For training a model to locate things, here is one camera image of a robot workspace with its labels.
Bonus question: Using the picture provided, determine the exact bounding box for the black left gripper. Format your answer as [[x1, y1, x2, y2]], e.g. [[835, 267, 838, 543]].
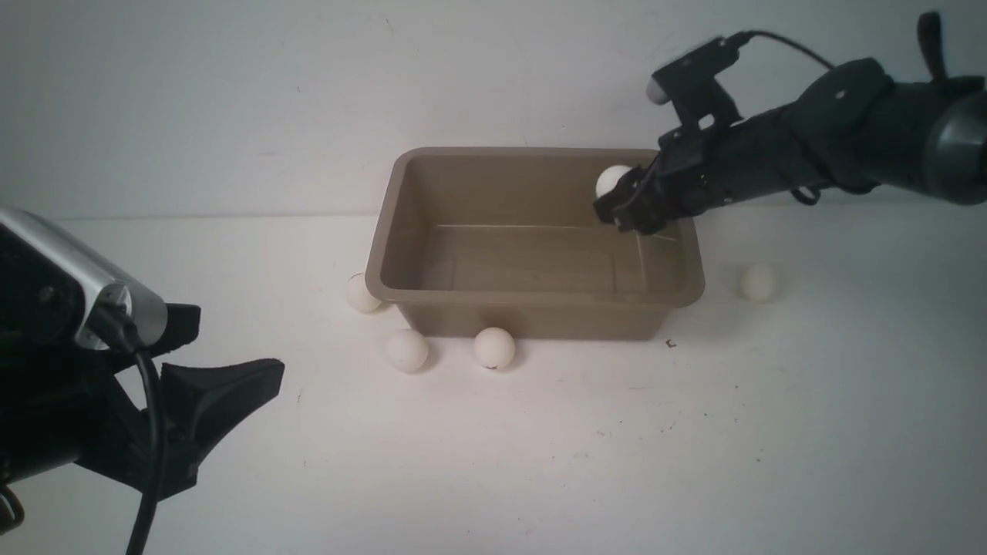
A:
[[1, 303, 285, 501]]

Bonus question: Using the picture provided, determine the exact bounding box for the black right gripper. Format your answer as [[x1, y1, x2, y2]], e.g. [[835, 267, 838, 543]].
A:
[[595, 127, 745, 235]]

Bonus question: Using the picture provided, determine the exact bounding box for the white ping-pong ball hidden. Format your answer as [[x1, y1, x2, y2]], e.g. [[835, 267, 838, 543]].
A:
[[595, 165, 634, 199]]

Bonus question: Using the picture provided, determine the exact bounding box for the tan plastic bin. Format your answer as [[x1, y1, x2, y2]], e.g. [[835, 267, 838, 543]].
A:
[[365, 147, 706, 341]]

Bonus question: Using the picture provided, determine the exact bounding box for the white ping-pong ball with mark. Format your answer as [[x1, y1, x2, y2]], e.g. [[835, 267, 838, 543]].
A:
[[473, 327, 516, 370]]

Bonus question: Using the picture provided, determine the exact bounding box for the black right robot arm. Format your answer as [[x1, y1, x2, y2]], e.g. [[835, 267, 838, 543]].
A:
[[595, 12, 986, 235]]

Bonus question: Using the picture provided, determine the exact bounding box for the left camera cable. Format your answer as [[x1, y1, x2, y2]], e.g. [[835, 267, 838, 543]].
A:
[[89, 304, 164, 555]]

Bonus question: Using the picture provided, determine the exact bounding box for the camera cable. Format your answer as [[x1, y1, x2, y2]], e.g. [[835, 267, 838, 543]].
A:
[[89, 304, 164, 555], [729, 29, 837, 72]]

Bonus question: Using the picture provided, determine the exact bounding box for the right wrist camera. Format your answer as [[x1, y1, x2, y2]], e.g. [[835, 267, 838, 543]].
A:
[[646, 35, 744, 136]]

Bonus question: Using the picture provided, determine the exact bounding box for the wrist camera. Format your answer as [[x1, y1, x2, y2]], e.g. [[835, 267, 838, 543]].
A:
[[646, 35, 744, 136], [1, 205, 168, 351]]

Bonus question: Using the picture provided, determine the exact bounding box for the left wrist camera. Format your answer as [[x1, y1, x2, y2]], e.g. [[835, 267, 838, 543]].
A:
[[1, 205, 168, 351]]

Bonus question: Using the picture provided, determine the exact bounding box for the right camera cable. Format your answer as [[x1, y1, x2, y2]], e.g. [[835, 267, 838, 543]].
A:
[[729, 29, 837, 72]]

